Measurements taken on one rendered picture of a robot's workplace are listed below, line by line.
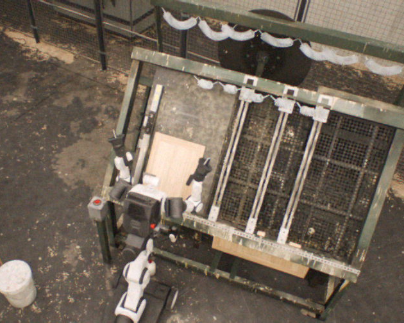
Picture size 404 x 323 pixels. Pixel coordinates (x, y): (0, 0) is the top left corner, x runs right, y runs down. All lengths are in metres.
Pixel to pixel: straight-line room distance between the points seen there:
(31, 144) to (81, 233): 1.56
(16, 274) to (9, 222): 0.94
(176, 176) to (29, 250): 1.80
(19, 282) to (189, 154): 1.79
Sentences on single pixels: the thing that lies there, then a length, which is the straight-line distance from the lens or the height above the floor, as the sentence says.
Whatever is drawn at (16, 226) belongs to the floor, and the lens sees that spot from 4.62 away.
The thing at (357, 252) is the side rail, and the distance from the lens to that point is 3.36.
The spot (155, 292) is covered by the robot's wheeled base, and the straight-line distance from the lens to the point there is 3.77.
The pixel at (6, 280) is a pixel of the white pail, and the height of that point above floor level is 0.36.
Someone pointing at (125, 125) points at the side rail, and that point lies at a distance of 3.46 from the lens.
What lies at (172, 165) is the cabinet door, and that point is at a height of 1.16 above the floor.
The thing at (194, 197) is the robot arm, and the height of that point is 1.23.
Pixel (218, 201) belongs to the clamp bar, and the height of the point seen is 1.05.
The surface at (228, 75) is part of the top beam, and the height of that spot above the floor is 1.86.
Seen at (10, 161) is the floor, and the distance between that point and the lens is 5.30.
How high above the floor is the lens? 3.58
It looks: 45 degrees down
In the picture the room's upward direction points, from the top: 6 degrees clockwise
